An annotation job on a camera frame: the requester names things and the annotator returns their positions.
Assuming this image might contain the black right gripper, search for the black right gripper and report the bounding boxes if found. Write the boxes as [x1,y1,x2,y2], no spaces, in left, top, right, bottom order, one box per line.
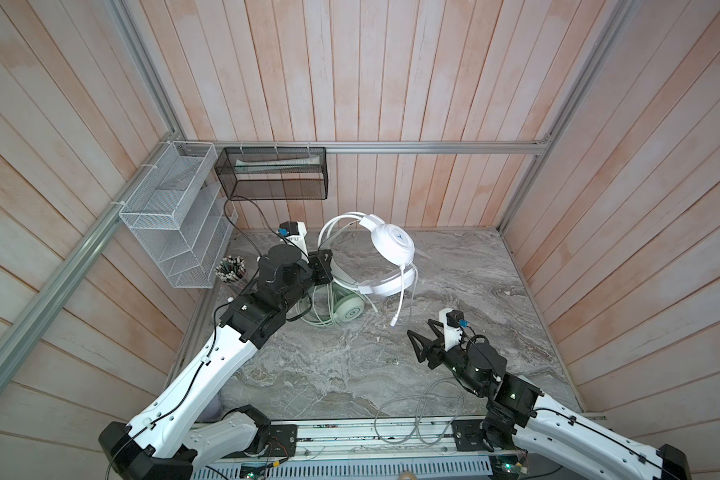
[410,317,486,396]

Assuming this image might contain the mint green headphones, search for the mint green headphones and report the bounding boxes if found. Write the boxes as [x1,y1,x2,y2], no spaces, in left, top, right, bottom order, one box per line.
[295,283,366,328]

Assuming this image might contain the white headphones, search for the white headphones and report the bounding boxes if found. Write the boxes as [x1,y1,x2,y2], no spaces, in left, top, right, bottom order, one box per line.
[317,211,418,327]

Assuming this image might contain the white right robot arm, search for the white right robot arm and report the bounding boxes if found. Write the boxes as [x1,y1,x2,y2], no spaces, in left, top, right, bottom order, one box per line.
[407,310,692,479]

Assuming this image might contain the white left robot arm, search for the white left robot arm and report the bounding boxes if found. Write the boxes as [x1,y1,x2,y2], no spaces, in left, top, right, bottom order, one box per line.
[99,244,333,479]

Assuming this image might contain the clear cup of pencils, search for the clear cup of pencils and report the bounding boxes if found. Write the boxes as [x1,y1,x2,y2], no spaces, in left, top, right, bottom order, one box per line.
[214,255,247,284]

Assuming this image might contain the lavender glasses case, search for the lavender glasses case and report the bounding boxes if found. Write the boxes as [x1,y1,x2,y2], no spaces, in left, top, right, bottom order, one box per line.
[197,392,223,423]

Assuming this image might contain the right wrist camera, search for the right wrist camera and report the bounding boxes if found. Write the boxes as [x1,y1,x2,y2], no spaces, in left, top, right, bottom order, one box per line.
[438,308,468,351]

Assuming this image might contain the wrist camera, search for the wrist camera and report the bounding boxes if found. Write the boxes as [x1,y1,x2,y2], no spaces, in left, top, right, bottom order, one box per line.
[276,221,308,258]
[438,308,468,351]

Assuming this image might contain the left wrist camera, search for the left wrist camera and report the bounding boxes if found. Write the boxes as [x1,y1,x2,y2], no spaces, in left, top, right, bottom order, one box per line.
[276,221,308,258]

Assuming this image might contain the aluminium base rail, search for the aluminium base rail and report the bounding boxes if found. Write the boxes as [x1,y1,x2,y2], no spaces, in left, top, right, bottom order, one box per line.
[155,413,583,480]

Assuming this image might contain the black wire mesh basket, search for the black wire mesh basket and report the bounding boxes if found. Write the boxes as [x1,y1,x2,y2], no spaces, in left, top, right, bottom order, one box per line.
[214,146,329,201]

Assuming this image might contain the white wire mesh shelf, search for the white wire mesh shelf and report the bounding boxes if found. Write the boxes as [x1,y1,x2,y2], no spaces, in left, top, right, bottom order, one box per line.
[120,141,231,289]

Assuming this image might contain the aluminium wall rail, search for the aluminium wall rail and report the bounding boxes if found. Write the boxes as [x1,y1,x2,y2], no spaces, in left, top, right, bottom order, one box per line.
[190,140,550,155]
[0,131,181,396]

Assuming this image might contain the aluminium left wall rail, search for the aluminium left wall rail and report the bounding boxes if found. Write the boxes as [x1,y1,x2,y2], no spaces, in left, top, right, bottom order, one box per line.
[0,131,181,396]

